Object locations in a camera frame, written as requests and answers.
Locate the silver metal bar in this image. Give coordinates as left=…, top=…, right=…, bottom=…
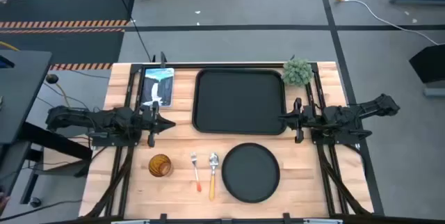
left=111, top=219, right=151, bottom=224
left=303, top=218, right=344, bottom=224

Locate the black rectangular tray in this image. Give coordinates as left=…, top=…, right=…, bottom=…
left=191, top=67, right=288, bottom=136

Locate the amber glass cup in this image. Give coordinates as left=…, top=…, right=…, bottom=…
left=148, top=153, right=172, bottom=178

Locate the fork with orange handle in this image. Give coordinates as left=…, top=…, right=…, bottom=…
left=190, top=152, right=203, bottom=193

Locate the spoon with yellow handle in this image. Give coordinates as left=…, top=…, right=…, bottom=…
left=208, top=152, right=220, bottom=202

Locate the black desk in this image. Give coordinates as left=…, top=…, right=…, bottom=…
left=0, top=49, right=94, bottom=208

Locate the white floor cable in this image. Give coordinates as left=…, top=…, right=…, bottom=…
left=343, top=0, right=439, bottom=46

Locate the black hazard-striped floor mat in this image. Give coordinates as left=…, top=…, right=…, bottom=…
left=0, top=0, right=136, bottom=71

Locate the black aluminium frame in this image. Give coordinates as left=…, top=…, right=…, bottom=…
left=83, top=61, right=385, bottom=224

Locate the long black floor cable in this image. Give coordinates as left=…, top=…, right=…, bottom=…
left=110, top=0, right=153, bottom=62

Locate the black round plate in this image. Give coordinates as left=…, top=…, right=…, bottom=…
left=221, top=142, right=281, bottom=204

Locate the black angled panel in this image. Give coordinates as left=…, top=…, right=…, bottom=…
left=408, top=42, right=445, bottom=84

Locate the yellow floor cable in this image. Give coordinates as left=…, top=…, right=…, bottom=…
left=56, top=83, right=70, bottom=109

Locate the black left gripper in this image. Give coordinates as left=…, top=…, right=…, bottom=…
left=138, top=101, right=177, bottom=148

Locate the thin black floor cable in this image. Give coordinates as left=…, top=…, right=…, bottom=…
left=0, top=199, right=83, bottom=222

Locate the green artificial plant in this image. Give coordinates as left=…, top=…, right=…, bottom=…
left=281, top=58, right=314, bottom=88

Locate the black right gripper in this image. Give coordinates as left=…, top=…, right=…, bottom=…
left=279, top=97, right=317, bottom=145

